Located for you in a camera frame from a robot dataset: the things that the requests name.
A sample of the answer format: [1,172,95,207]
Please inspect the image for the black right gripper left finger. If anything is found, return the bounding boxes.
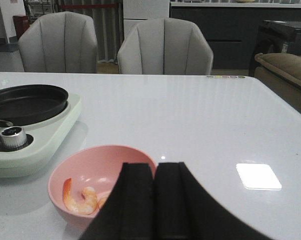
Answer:
[80,162,153,240]

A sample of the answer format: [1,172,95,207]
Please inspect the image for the black appliance box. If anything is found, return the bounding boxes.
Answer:
[248,20,301,77]

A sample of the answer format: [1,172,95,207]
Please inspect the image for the colored dot sticker strip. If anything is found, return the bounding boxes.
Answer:
[206,75,246,79]

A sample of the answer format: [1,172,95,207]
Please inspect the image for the grey upholstered chair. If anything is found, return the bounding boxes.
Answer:
[18,11,98,74]
[117,18,214,75]

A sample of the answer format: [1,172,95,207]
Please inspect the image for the dark grey counter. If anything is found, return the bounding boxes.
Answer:
[170,1,301,70]

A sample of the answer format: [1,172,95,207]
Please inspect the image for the cooked shrimp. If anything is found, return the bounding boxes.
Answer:
[62,178,98,215]
[97,191,111,210]

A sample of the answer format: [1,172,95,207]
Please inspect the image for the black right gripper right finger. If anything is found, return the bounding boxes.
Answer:
[154,162,268,240]

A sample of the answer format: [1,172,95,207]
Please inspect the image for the left grey upholstered chair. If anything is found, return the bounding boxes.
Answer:
[18,11,98,74]

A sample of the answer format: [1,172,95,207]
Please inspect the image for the mint green breakfast maker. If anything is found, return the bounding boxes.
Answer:
[0,93,82,178]

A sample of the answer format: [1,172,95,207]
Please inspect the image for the right grey upholstered chair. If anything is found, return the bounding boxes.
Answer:
[117,18,214,75]

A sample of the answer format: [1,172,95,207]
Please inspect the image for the red bin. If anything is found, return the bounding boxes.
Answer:
[13,14,30,39]

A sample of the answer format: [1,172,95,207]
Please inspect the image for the white cabinet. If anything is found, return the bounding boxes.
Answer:
[122,0,170,39]

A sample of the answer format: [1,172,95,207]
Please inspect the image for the right silver control knob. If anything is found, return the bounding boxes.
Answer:
[0,126,28,149]

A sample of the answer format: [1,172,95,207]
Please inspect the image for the black round frying pan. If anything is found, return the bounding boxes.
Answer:
[0,84,69,126]

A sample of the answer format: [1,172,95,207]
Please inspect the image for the pink plastic bowl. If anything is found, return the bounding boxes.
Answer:
[47,145,156,230]

